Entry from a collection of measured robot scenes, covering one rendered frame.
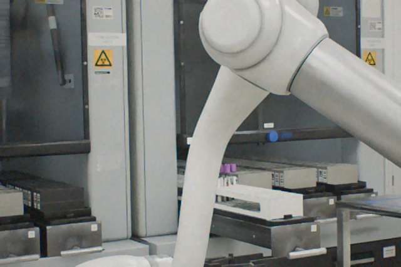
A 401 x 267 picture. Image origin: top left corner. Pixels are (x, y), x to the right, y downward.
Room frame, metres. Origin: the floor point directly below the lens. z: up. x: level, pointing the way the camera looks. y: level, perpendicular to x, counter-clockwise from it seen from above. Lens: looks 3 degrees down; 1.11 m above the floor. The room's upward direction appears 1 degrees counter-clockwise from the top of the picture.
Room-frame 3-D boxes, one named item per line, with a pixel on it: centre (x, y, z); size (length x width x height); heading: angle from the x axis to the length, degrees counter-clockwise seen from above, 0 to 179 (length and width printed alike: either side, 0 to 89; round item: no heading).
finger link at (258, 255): (1.71, -0.10, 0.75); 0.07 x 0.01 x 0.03; 119
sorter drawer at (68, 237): (2.15, 0.45, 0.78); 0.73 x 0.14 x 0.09; 30
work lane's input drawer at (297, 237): (2.08, -0.06, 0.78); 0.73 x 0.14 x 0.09; 30
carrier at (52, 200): (1.95, 0.33, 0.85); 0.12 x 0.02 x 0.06; 120
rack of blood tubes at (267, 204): (1.96, -0.12, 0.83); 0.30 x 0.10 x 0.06; 30
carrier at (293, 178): (2.30, -0.28, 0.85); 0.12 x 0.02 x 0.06; 119
